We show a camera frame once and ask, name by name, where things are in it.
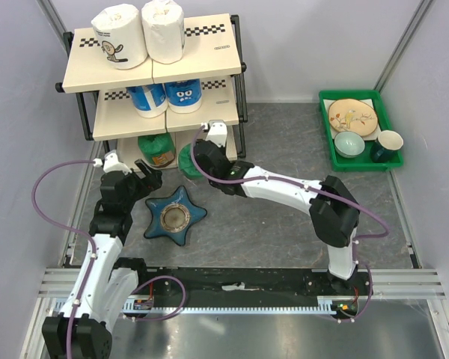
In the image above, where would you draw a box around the green roll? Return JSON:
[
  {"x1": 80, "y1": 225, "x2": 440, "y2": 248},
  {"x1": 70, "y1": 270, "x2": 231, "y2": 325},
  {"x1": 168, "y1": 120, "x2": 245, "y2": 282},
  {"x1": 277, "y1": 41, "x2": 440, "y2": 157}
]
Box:
[
  {"x1": 138, "y1": 132, "x2": 176, "y2": 168},
  {"x1": 178, "y1": 144, "x2": 203, "y2": 180}
]

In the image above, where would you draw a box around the green roll front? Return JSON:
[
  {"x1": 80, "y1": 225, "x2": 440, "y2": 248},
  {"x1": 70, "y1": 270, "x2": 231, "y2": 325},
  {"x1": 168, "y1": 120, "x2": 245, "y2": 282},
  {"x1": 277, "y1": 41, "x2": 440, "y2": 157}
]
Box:
[{"x1": 178, "y1": 144, "x2": 203, "y2": 180}]

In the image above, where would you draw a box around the blue roll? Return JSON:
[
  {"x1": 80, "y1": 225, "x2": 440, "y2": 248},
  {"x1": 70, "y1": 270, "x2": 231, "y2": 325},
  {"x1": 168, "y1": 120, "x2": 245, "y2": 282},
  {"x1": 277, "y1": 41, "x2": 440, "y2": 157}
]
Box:
[
  {"x1": 164, "y1": 79, "x2": 202, "y2": 114},
  {"x1": 126, "y1": 84, "x2": 168, "y2": 118}
]

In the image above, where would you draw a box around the white cartoon-print roll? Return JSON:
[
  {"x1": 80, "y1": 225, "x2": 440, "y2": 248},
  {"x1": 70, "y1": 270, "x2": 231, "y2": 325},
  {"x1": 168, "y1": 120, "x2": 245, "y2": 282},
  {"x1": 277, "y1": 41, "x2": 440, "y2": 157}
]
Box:
[{"x1": 91, "y1": 4, "x2": 148, "y2": 70}]

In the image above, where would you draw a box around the plain white roll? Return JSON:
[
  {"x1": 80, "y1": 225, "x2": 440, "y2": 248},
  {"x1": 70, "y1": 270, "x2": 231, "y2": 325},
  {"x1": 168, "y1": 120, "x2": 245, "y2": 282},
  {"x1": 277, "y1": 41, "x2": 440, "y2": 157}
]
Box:
[{"x1": 141, "y1": 1, "x2": 185, "y2": 64}]

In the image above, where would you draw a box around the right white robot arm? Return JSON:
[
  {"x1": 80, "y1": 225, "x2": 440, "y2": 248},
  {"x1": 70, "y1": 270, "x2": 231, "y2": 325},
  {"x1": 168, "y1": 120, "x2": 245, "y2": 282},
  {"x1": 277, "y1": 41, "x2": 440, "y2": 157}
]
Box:
[{"x1": 192, "y1": 140, "x2": 360, "y2": 295}]

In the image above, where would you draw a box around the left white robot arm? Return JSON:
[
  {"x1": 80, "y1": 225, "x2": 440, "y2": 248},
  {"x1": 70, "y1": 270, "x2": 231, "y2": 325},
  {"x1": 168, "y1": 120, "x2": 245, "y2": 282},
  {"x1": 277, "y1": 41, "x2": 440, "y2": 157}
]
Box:
[{"x1": 42, "y1": 153, "x2": 162, "y2": 358}]

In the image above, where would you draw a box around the beige three-tier shelf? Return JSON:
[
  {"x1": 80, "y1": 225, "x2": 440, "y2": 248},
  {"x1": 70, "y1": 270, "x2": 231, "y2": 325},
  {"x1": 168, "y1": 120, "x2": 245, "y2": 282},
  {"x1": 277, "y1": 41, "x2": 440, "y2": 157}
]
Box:
[{"x1": 55, "y1": 13, "x2": 248, "y2": 167}]

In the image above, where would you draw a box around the blue star-shaped dish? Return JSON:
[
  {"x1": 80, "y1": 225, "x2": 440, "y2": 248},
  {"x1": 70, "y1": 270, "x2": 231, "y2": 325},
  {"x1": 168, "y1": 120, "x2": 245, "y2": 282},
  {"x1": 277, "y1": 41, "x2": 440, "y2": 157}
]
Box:
[{"x1": 144, "y1": 185, "x2": 207, "y2": 246}]

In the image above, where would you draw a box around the celadon ceramic bowl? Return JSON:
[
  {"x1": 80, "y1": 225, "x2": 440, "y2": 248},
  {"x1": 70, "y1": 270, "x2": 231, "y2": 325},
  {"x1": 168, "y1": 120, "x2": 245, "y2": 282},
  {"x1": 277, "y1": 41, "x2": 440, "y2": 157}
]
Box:
[{"x1": 334, "y1": 132, "x2": 365, "y2": 159}]

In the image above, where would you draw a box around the bird-painted ceramic plate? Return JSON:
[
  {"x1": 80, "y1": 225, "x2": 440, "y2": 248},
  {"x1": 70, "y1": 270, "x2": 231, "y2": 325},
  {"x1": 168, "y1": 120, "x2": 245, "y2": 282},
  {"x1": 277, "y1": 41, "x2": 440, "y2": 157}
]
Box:
[{"x1": 328, "y1": 99, "x2": 378, "y2": 137}]

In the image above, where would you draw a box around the dark green white-lined cup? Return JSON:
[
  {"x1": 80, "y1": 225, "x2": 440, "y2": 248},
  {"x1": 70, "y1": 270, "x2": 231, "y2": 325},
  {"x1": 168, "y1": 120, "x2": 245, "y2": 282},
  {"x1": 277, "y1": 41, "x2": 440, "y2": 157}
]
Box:
[{"x1": 370, "y1": 130, "x2": 404, "y2": 163}]

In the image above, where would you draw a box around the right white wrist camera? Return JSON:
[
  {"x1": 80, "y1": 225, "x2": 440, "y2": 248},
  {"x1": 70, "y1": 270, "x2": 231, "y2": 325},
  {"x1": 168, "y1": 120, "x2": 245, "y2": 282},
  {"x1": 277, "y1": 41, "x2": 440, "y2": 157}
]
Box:
[{"x1": 201, "y1": 120, "x2": 227, "y2": 148}]

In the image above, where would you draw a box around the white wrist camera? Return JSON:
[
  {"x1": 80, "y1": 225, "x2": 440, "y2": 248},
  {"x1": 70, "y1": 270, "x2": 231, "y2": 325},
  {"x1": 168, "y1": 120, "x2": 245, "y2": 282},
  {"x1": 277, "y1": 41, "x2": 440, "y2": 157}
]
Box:
[
  {"x1": 93, "y1": 150, "x2": 132, "y2": 175},
  {"x1": 201, "y1": 120, "x2": 227, "y2": 148}
]

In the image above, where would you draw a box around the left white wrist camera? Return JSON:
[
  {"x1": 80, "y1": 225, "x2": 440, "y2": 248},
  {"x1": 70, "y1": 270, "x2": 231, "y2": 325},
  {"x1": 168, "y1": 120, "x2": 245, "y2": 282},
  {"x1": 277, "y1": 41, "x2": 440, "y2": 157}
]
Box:
[{"x1": 93, "y1": 150, "x2": 132, "y2": 175}]

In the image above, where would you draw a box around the slotted cable duct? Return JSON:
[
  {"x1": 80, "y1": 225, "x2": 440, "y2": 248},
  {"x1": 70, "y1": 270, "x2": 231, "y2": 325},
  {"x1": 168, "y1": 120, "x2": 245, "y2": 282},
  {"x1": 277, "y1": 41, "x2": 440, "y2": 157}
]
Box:
[{"x1": 122, "y1": 298, "x2": 357, "y2": 316}]

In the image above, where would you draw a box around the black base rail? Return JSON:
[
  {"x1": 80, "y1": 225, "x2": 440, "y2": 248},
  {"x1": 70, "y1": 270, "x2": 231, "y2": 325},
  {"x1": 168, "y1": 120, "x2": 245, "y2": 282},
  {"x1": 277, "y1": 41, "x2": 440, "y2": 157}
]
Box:
[{"x1": 138, "y1": 266, "x2": 370, "y2": 304}]

